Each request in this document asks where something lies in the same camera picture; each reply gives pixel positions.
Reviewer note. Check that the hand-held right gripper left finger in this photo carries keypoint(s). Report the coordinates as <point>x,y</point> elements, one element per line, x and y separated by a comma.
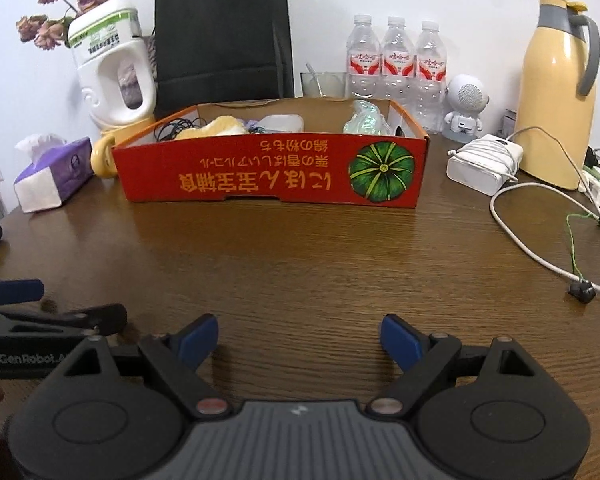
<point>200,337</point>

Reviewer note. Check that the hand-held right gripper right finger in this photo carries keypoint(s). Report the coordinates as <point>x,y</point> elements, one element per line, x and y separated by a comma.
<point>400,337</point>

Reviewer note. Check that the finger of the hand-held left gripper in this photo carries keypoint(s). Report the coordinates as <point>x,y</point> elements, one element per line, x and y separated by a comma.
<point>15,291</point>
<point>80,320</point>

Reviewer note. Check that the red cardboard box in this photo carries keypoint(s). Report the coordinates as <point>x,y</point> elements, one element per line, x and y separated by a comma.
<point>280,170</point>

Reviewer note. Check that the purple tissue pack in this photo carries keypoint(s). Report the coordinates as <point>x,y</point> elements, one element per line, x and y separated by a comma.
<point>60,170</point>

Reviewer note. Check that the small black plug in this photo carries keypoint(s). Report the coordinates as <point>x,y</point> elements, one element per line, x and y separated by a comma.
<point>582,291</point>

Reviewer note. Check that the white power adapter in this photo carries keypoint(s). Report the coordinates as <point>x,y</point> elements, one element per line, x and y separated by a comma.
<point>480,162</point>

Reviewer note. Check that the yellow soft bun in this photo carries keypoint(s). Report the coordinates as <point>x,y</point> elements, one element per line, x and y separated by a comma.
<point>220,127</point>

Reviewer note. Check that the pale green plastic bag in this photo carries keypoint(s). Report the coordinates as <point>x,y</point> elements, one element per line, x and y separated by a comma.
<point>365,117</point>

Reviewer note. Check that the clear plastic packet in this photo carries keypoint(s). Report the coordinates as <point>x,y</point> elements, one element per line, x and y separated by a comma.
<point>280,122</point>

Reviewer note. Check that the small grey box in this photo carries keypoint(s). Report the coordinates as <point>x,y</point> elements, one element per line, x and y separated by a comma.
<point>508,127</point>

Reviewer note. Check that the white robot-shaped speaker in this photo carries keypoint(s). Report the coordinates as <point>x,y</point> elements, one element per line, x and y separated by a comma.
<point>467,100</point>

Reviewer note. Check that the white detergent bottle yellow cap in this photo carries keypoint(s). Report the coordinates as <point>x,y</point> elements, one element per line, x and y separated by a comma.
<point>105,45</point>

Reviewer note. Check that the glass cup with spoon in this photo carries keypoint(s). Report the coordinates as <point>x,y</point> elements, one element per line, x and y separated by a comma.
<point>325,82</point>

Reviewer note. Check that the clear water bottle red label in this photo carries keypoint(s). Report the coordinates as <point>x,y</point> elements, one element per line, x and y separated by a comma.
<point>364,60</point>
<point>431,70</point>
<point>400,62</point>

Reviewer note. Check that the yellow thermos jug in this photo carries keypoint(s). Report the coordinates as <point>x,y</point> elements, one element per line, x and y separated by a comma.
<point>555,100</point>

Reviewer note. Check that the black paper bag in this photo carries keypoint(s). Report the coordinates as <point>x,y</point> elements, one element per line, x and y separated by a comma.
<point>220,35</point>

